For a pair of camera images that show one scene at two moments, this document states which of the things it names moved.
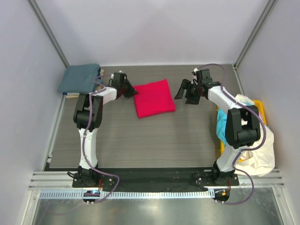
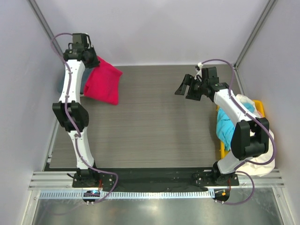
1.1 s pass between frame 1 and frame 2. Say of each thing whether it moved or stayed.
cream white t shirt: stayed
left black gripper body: moved
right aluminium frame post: stayed
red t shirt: moved
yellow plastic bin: stayed
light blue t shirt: stayed
